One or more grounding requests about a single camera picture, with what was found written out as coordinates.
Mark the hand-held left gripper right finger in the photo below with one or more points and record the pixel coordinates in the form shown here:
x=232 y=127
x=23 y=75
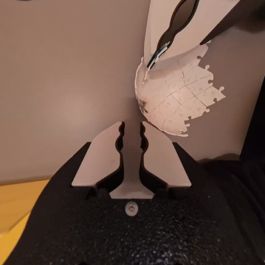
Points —
x=163 y=161

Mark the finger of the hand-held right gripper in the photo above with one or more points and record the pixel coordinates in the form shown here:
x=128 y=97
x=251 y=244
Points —
x=196 y=31
x=157 y=24

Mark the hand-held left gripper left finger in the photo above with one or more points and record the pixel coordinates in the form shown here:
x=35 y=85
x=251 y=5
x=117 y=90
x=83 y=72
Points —
x=99 y=161

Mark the partly built puzzle ball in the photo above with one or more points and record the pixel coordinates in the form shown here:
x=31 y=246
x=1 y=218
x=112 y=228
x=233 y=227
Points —
x=176 y=99

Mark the yellow plastic bin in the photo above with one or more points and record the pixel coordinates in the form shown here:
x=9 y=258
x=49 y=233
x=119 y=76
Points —
x=14 y=202

